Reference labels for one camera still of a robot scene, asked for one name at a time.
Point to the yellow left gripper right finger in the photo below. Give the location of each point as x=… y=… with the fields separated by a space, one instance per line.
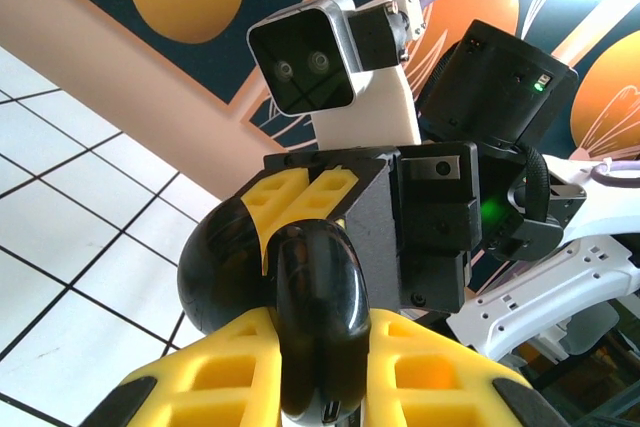
x=430 y=387

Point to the black earbud charging case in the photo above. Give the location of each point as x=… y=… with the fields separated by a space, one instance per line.
x=320 y=297

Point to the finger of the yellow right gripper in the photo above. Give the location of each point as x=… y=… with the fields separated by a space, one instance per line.
x=375 y=227
x=270 y=197

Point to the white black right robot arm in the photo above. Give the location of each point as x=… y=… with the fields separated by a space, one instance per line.
x=550 y=287

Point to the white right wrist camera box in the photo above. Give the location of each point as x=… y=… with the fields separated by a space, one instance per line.
x=310 y=62

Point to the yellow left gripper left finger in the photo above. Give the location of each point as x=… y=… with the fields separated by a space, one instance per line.
x=220 y=387

